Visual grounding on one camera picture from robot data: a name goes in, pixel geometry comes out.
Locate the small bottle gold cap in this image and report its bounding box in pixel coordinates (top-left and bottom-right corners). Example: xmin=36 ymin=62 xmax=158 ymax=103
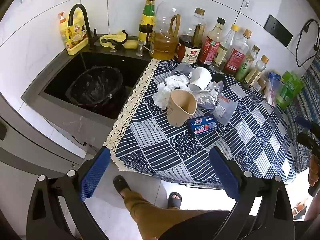
xmin=244 ymin=55 xmax=270 ymax=86

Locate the dark bottle yellow green label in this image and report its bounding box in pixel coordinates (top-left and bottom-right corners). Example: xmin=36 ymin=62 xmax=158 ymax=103
xmin=138 ymin=0 xmax=156 ymax=53

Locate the person's tan trouser leg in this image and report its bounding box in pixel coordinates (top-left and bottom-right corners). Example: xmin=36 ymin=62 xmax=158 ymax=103
xmin=122 ymin=189 xmax=230 ymax=240

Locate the green box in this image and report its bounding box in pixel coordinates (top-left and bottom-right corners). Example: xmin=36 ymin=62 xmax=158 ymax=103
xmin=276 ymin=70 xmax=304 ymax=109

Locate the silver foil bag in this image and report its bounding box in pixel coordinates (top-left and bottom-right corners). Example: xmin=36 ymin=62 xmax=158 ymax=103
xmin=194 ymin=81 xmax=224 ymax=111

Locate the soy sauce jug white label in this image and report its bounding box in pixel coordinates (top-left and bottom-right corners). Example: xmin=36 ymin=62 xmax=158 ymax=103
xmin=174 ymin=7 xmax=207 ymax=64

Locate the person's right forearm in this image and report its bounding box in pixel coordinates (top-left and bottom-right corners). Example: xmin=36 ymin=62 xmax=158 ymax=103
xmin=304 ymin=192 xmax=320 ymax=222

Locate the patterned hanging cloth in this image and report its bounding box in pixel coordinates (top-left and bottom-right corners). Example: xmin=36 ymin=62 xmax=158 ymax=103
xmin=285 ymin=55 xmax=320 ymax=175

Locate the crumpled white tissue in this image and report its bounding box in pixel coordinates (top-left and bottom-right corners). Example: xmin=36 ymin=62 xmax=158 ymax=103
xmin=152 ymin=75 xmax=191 ymax=111

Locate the clear plastic cup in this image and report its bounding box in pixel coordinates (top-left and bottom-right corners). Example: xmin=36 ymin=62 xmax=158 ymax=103
xmin=171 ymin=62 xmax=194 ymax=79

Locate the dark bottle red label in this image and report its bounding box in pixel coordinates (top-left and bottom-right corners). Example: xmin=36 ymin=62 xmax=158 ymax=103
xmin=199 ymin=17 xmax=226 ymax=68

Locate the black kitchen faucet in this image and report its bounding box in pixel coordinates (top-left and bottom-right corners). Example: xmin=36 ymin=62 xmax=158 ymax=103
xmin=67 ymin=4 xmax=97 ymax=51

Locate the black slipper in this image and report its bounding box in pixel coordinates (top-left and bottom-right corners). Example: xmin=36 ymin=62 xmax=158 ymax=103
xmin=167 ymin=192 xmax=182 ymax=209
xmin=113 ymin=175 xmax=132 ymax=198

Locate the person's right hand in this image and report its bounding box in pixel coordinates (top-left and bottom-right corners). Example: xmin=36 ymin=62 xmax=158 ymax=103
xmin=308 ymin=153 xmax=320 ymax=188

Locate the black lined trash bin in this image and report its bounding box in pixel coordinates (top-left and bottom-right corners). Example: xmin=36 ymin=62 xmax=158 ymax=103
xmin=65 ymin=66 xmax=124 ymax=108

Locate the dark kitchen sink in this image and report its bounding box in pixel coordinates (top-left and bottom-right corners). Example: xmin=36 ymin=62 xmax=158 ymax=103
xmin=21 ymin=34 xmax=153 ymax=128

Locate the blue gum box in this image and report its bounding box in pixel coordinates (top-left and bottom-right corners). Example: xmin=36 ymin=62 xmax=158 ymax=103
xmin=186 ymin=114 xmax=219 ymax=138

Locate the brown paper cup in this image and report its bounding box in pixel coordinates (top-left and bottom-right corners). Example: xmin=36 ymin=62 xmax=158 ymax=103
xmin=167 ymin=89 xmax=198 ymax=128

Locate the printed white paper cup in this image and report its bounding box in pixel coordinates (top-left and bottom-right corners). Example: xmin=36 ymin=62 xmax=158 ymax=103
xmin=187 ymin=82 xmax=208 ymax=92

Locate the person's black clothing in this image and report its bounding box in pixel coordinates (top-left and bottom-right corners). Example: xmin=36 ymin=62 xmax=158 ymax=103
xmin=159 ymin=209 xmax=253 ymax=240

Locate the yellow dish soap bottle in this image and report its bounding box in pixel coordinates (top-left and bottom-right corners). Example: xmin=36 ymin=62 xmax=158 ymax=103
xmin=58 ymin=12 xmax=89 ymax=56

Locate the black wall socket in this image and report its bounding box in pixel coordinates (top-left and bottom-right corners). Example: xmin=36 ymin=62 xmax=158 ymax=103
xmin=264 ymin=14 xmax=294 ymax=47

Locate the blue white patterned tablecloth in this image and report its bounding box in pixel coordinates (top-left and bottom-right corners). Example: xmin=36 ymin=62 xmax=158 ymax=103
xmin=104 ymin=59 xmax=300 ymax=189

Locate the clear plastic packet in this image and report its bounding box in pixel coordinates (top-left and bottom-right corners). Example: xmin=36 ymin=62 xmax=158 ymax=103
xmin=214 ymin=94 xmax=239 ymax=127

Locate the green tea bottle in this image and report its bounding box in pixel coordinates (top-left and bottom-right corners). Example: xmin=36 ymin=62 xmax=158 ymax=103
xmin=235 ymin=45 xmax=261 ymax=82

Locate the black cable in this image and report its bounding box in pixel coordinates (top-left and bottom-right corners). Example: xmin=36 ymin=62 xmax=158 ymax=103
xmin=296 ymin=19 xmax=320 ymax=68

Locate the plain white paper cup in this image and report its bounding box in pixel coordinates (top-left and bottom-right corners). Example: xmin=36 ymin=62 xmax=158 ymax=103
xmin=191 ymin=67 xmax=213 ymax=90

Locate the clear bag with carton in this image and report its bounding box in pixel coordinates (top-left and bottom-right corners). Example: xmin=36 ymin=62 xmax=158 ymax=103
xmin=264 ymin=71 xmax=284 ymax=106

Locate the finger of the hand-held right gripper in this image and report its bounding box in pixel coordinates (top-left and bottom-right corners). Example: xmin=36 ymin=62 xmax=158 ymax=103
xmin=294 ymin=116 xmax=320 ymax=132
xmin=297 ymin=132 xmax=320 ymax=157

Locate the clear bottle red label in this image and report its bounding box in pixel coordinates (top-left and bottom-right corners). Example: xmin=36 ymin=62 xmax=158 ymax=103
xmin=224 ymin=29 xmax=253 ymax=77

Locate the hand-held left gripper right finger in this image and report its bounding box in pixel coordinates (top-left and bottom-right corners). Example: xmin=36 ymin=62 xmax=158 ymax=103
xmin=209 ymin=147 xmax=295 ymax=240

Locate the yellow cleaning rag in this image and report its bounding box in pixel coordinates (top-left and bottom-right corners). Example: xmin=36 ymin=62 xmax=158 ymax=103
xmin=99 ymin=29 xmax=129 ymax=51

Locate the large clear oil jug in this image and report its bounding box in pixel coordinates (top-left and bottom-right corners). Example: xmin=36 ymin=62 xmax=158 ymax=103
xmin=151 ymin=1 xmax=182 ymax=61

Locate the small brown jar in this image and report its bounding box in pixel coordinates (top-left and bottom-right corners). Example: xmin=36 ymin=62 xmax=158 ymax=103
xmin=252 ymin=76 xmax=269 ymax=92

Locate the clear bottle yellow cap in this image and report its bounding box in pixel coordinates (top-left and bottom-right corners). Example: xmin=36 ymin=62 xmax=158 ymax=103
xmin=210 ymin=24 xmax=241 ymax=73

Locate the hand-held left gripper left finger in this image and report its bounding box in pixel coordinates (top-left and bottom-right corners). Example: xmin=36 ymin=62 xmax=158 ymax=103
xmin=26 ymin=146 xmax=112 ymax=240

